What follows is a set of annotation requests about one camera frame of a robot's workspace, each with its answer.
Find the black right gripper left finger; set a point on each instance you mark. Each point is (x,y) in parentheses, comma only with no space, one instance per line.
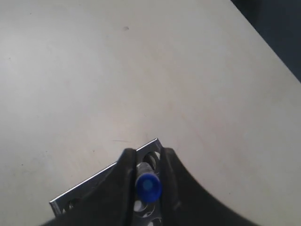
(111,203)

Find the stainless steel test tube rack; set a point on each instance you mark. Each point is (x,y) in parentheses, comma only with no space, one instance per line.
(145,213)

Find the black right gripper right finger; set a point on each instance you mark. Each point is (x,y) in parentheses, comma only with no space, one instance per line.
(184,202)

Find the blue capped tube front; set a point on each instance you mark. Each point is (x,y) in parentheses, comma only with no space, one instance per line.
(147,185)

